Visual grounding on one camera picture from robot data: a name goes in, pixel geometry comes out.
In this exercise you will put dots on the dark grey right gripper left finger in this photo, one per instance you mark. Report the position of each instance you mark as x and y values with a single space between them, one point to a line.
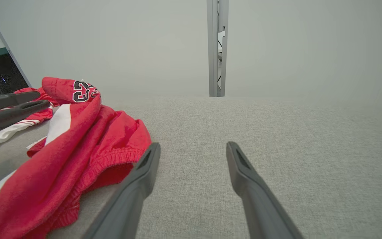
124 212

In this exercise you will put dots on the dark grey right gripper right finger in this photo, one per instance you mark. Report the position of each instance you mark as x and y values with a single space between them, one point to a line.
264 215

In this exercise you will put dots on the red shorts with white stripes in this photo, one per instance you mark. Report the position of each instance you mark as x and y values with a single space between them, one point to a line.
88 149

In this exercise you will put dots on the grey metal partition post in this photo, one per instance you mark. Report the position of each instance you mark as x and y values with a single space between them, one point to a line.
213 49

